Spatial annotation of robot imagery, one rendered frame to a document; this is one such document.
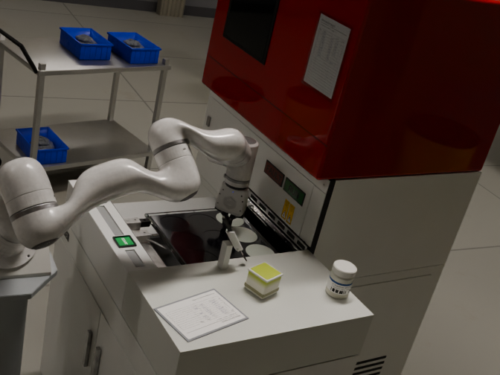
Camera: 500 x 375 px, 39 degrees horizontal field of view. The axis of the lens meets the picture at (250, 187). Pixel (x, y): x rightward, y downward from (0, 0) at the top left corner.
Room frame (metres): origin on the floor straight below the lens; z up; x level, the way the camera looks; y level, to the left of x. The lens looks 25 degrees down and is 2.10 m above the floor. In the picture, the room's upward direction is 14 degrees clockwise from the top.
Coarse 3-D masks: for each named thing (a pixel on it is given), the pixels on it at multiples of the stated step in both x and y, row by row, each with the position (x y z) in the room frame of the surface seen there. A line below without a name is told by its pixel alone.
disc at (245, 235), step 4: (232, 228) 2.16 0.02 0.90; (236, 228) 2.17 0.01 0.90; (240, 228) 2.18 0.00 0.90; (244, 228) 2.18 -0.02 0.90; (248, 228) 2.19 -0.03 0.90; (236, 232) 2.14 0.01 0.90; (240, 232) 2.15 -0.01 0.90; (244, 232) 2.16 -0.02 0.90; (248, 232) 2.16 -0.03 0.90; (252, 232) 2.17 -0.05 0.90; (240, 236) 2.13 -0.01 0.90; (244, 236) 2.13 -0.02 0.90; (248, 236) 2.14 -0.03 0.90; (252, 236) 2.15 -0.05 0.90; (256, 236) 2.15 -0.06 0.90; (240, 240) 2.10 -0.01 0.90; (244, 240) 2.10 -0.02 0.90; (248, 240) 2.11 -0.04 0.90; (252, 240) 2.12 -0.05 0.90
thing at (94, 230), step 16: (96, 208) 1.97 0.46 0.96; (112, 208) 2.00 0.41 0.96; (80, 224) 1.98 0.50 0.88; (96, 224) 1.88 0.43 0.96; (112, 224) 1.91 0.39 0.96; (80, 240) 1.97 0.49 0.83; (96, 240) 1.87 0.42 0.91; (112, 240) 1.81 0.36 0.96; (96, 256) 1.85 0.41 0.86; (112, 256) 1.76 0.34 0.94; (128, 256) 1.75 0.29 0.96; (144, 256) 1.77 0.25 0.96; (112, 272) 1.74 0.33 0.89; (112, 288) 1.73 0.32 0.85
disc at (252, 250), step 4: (252, 244) 2.09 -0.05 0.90; (256, 244) 2.10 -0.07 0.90; (248, 248) 2.06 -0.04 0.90; (252, 248) 2.07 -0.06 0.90; (256, 248) 2.07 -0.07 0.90; (260, 248) 2.08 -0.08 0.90; (264, 248) 2.09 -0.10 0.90; (268, 248) 2.09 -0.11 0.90; (248, 252) 2.03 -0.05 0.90; (252, 252) 2.04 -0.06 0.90; (256, 252) 2.05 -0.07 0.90; (260, 252) 2.05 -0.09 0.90; (264, 252) 2.06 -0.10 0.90; (268, 252) 2.06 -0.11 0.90; (272, 252) 2.07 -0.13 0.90; (252, 256) 2.02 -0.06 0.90
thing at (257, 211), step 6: (252, 204) 2.30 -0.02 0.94; (252, 210) 2.29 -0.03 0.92; (258, 210) 2.27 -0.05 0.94; (246, 216) 2.33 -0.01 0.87; (258, 216) 2.26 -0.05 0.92; (264, 216) 2.23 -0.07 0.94; (252, 222) 2.29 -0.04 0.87; (264, 222) 2.22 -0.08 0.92; (270, 222) 2.20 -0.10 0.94; (258, 228) 2.26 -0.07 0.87; (270, 228) 2.19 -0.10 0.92; (276, 228) 2.17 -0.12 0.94; (264, 234) 2.23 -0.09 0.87; (276, 234) 2.16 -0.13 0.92; (282, 234) 2.13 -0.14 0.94; (270, 240) 2.20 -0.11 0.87; (282, 240) 2.13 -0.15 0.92; (288, 240) 2.10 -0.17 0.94; (276, 246) 2.17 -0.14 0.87; (288, 246) 2.10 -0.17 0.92; (294, 246) 2.07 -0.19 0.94; (282, 252) 2.14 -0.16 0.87
